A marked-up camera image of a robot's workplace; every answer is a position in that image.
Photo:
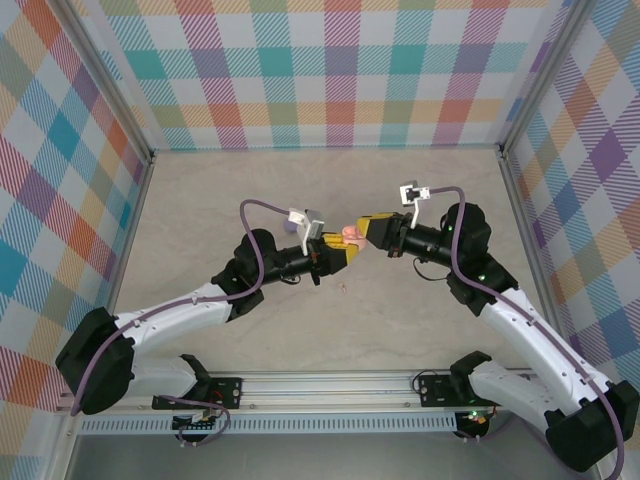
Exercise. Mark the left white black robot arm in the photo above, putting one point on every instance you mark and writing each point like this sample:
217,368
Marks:
175,312

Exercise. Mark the aluminium side rail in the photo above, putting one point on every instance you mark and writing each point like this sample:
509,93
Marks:
125,250
530,225

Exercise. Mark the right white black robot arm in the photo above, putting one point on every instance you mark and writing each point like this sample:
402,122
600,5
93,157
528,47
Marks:
530,340

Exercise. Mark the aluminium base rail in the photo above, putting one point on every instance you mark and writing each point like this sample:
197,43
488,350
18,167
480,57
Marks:
325,390

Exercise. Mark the small electronics board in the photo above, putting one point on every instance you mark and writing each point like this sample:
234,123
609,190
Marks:
195,425
475,420

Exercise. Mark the pink earbud charging case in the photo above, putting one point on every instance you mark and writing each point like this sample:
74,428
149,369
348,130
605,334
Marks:
352,234

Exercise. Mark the grey metal front panel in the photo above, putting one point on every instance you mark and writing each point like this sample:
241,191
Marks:
325,457

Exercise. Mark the aluminium corner post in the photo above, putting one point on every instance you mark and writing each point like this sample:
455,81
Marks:
540,80
110,85

